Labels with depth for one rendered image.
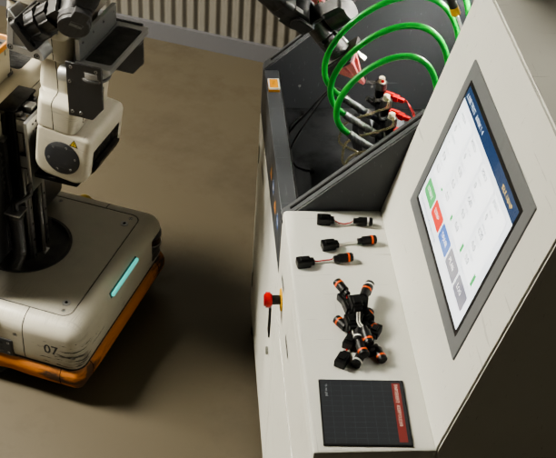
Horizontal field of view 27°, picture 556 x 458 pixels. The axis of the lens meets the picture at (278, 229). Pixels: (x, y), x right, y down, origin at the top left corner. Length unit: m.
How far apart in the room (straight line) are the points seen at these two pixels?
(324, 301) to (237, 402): 1.18
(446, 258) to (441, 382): 0.23
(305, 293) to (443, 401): 0.42
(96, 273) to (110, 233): 0.19
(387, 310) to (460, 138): 0.38
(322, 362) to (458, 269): 0.32
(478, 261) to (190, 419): 1.57
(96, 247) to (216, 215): 0.71
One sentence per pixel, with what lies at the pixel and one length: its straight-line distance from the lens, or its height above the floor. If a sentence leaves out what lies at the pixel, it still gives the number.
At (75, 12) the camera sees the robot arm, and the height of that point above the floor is 1.27.
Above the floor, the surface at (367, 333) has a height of 1.02.
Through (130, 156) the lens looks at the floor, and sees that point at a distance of 4.41.
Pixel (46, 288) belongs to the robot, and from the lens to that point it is 3.41.
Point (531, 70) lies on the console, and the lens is 2.01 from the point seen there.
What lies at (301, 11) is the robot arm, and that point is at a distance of 2.66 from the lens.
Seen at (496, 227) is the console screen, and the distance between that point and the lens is 1.97.
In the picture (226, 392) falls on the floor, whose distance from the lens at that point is 3.47.
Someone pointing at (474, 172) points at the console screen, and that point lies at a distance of 2.10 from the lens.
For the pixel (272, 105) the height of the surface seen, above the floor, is 0.95.
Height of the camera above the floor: 2.52
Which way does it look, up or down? 38 degrees down
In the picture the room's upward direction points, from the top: 4 degrees clockwise
